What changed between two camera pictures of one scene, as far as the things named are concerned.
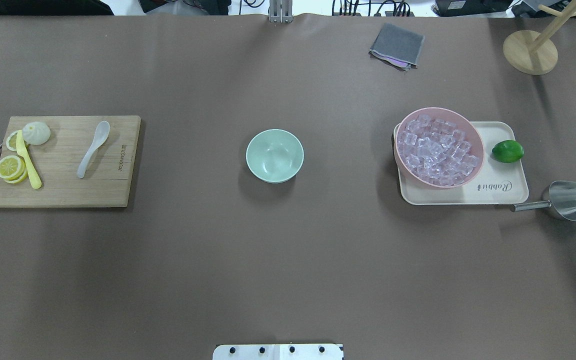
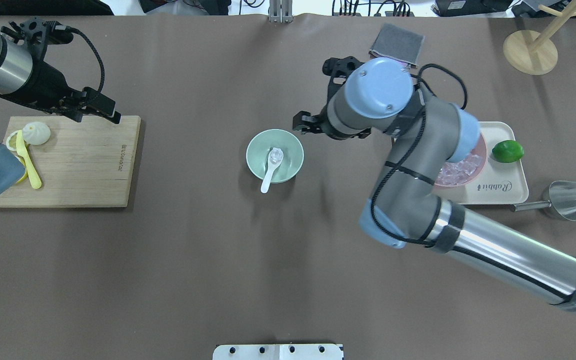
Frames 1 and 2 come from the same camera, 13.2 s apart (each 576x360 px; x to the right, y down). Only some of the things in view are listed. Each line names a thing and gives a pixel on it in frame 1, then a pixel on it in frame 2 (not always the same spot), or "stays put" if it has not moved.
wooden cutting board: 106,180 stays put
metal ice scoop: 571,199 stays put
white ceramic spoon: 102,133 to 275,157
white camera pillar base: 307,351 stays put
